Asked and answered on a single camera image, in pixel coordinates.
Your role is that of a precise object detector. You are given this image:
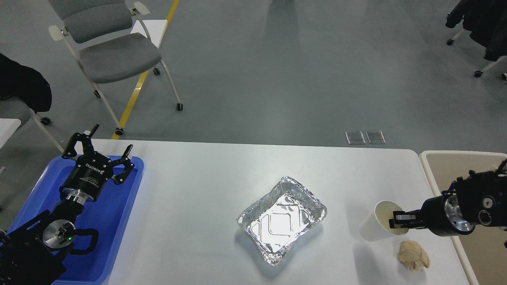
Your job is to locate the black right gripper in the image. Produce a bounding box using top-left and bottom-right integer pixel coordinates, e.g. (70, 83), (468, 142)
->
(388, 196), (476, 237)

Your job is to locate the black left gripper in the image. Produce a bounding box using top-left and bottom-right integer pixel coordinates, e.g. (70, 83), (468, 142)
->
(61, 125), (136, 203)

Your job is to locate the white paper cup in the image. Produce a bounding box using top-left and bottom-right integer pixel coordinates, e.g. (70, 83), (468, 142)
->
(360, 200), (409, 242)

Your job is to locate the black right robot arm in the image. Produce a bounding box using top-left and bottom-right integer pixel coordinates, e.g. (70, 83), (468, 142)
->
(388, 161), (507, 237)

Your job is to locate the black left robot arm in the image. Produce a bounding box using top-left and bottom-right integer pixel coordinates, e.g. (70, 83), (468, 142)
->
(1, 124), (135, 285)

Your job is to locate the crumpled brown paper ball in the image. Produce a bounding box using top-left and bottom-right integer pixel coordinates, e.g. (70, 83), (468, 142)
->
(398, 240), (431, 272)

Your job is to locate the blue plastic tray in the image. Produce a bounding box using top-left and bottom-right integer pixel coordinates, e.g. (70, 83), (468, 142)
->
(9, 156), (144, 285)

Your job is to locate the beige plastic bin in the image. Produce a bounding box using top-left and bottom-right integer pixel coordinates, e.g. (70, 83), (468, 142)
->
(419, 151), (507, 285)

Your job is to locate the right metal floor plate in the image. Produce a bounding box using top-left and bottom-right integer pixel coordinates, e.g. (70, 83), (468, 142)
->
(366, 131), (387, 144)

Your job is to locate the metal floor plate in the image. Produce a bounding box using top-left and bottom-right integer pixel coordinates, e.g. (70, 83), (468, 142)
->
(366, 131), (387, 144)
(345, 131), (366, 145)

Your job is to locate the white small table corner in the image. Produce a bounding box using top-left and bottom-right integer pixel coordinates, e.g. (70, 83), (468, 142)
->
(0, 118), (21, 148)

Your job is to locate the left metal floor plate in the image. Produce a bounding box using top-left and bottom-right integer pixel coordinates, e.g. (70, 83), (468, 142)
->
(345, 131), (366, 145)

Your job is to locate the black jacket on chair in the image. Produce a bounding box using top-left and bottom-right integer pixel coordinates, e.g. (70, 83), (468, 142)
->
(0, 54), (52, 112)

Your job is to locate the grey office chair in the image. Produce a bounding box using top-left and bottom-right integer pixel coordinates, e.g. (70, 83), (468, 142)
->
(48, 0), (184, 136)

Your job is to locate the aluminium foil tray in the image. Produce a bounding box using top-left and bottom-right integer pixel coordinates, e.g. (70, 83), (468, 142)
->
(236, 176), (328, 266)

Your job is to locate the white board on floor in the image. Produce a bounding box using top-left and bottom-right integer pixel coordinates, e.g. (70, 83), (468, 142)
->
(130, 19), (168, 48)

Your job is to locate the chair with dark jackets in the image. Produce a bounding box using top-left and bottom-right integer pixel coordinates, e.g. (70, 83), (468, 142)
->
(445, 0), (507, 78)

